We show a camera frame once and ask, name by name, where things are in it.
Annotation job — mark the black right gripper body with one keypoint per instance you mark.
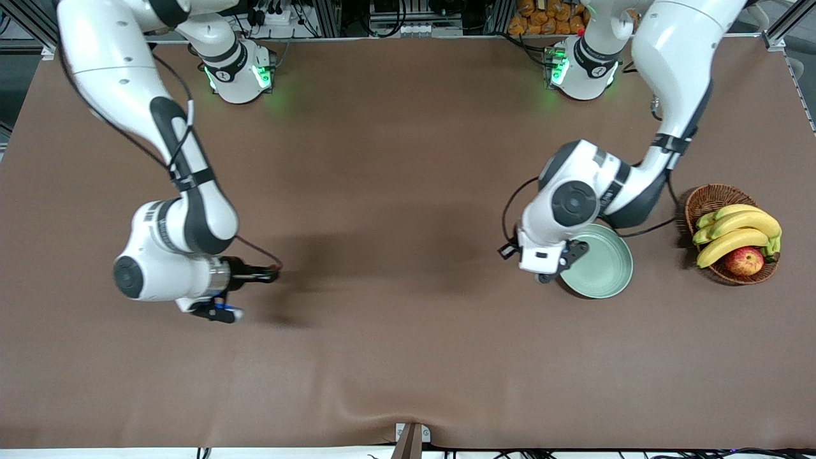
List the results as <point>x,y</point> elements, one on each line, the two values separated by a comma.
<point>242,271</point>

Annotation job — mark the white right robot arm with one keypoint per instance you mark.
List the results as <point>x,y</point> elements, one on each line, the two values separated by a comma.
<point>115,64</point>

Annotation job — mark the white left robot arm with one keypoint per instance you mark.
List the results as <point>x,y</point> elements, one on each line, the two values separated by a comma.
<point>669,51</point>

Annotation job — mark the pale green round plate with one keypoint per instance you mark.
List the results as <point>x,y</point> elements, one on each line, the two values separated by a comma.
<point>602,268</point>

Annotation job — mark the greenish banana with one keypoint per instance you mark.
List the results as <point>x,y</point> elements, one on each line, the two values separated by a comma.
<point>705,220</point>
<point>701,236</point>

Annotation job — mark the brown wicker basket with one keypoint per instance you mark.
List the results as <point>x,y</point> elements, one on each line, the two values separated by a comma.
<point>704,201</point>

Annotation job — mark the yellow banana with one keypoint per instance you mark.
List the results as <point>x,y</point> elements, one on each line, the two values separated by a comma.
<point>755,222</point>
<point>739,209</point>
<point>727,245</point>

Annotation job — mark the table cloth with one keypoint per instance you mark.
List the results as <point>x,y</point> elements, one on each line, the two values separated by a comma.
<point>408,350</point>

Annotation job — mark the red apple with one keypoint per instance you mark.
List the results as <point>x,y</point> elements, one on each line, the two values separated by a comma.
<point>744,261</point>

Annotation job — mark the pile of orange buns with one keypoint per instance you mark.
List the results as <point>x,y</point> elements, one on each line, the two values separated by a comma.
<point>542,19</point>

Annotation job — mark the white power strip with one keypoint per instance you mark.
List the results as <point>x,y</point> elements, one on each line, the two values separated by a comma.
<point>280,18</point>

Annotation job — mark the white terminal block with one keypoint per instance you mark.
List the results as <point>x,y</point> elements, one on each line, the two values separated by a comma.
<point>415,30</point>

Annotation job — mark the aluminium corner strut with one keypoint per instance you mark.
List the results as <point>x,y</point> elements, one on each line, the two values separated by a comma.
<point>35,29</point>
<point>781,32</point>

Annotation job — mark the aluminium frame post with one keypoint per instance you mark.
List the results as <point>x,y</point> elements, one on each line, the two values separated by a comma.
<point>326,16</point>
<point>502,16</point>

